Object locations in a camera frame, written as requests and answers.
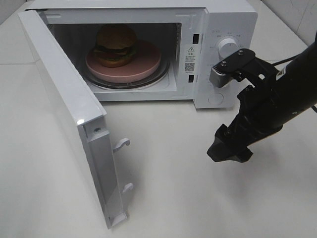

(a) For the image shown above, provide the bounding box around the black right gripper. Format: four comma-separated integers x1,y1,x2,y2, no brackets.
207,49,282,163

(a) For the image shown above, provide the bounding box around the round white door button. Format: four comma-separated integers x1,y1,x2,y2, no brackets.
208,93,224,106

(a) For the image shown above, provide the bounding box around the pink round plate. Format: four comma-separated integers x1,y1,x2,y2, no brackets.
85,40,162,83

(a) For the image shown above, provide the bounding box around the burger with lettuce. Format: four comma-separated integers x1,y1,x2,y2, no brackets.
93,24,137,68

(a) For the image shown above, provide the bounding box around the white microwave door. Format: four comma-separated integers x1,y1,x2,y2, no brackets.
18,10,130,228

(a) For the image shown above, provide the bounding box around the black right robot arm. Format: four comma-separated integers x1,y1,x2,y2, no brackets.
207,43,317,163

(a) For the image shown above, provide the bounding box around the upper white power knob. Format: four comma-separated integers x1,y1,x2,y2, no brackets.
217,37,239,59

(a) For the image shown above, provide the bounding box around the white warning label sticker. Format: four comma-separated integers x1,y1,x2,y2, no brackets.
183,44,198,73

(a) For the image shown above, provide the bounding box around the glass microwave turntable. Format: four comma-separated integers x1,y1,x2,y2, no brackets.
83,62,170,90

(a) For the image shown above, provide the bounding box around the white microwave oven body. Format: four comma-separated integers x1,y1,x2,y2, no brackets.
25,0,258,109

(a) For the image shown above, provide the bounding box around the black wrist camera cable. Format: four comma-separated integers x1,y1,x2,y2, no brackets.
272,56,298,67

